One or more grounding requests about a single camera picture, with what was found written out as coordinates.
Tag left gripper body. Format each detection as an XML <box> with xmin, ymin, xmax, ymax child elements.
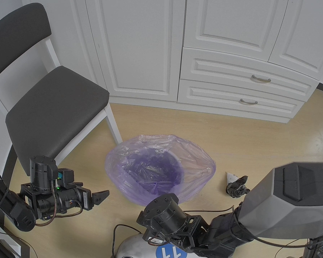
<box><xmin>55</xmin><ymin>188</ymin><xmax>94</xmax><ymax>215</ymax></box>

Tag purple plastic bag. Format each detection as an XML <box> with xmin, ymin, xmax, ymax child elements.
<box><xmin>105</xmin><ymin>134</ymin><xmax>217</xmax><ymax>206</ymax></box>

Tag white paper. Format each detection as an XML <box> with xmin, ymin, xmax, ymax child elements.
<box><xmin>225</xmin><ymin>171</ymin><xmax>238</xmax><ymax>184</ymax></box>

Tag black plastic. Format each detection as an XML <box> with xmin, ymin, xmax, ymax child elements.
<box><xmin>226</xmin><ymin>175</ymin><xmax>250</xmax><ymax>199</ymax></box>

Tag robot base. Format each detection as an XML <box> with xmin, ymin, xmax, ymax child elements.
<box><xmin>116</xmin><ymin>233</ymin><xmax>213</xmax><ymax>258</ymax></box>

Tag white chair grey cushions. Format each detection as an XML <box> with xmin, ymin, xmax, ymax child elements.
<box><xmin>0</xmin><ymin>3</ymin><xmax>123</xmax><ymax>177</ymax></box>

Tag white wardrobe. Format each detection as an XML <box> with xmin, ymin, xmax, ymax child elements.
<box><xmin>19</xmin><ymin>0</ymin><xmax>323</xmax><ymax>124</ymax></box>

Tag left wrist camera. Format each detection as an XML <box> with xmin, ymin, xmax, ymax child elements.
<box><xmin>56</xmin><ymin>168</ymin><xmax>75</xmax><ymax>191</ymax></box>

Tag black cable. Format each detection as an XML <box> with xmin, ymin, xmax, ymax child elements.
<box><xmin>0</xmin><ymin>230</ymin><xmax>31</xmax><ymax>258</ymax></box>
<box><xmin>255</xmin><ymin>235</ymin><xmax>323</xmax><ymax>249</ymax></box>
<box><xmin>112</xmin><ymin>224</ymin><xmax>144</xmax><ymax>258</ymax></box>
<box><xmin>182</xmin><ymin>205</ymin><xmax>235</xmax><ymax>215</ymax></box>

